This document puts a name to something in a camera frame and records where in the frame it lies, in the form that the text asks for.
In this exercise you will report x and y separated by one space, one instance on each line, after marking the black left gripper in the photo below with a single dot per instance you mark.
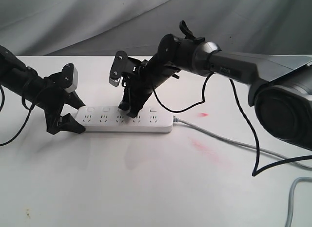
52 100

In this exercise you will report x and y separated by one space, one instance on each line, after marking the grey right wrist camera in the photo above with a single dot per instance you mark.
117 68

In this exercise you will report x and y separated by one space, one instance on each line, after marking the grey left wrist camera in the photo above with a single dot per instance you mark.
69 78

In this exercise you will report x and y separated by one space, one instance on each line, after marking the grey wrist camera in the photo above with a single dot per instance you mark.
69 78
117 68

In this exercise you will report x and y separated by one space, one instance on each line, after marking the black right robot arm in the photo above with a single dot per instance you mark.
280 86

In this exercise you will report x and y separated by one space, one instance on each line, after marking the white five-outlet power strip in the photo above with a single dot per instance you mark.
113 119

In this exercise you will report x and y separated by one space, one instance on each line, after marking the grey fabric backdrop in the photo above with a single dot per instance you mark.
102 27

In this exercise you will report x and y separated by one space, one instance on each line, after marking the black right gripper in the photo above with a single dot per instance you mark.
140 78

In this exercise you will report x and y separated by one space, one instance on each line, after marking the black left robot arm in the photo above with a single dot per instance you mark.
20 79

